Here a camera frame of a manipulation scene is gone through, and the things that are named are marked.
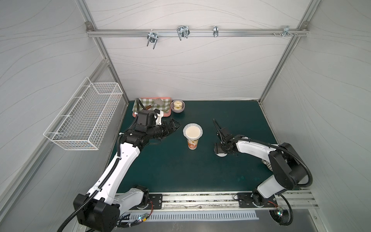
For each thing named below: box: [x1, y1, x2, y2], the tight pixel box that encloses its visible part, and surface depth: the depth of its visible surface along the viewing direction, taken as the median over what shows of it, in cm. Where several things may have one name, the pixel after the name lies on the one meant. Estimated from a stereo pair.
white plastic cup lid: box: [215, 152, 228, 158], surface depth 92 cm
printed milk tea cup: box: [186, 138, 200, 151], surface depth 86 cm
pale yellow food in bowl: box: [173, 101, 183, 110], surface depth 113 cm
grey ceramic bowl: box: [170, 99, 186, 114], surface depth 113 cm
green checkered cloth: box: [132, 98, 172, 114], surface depth 120 cm
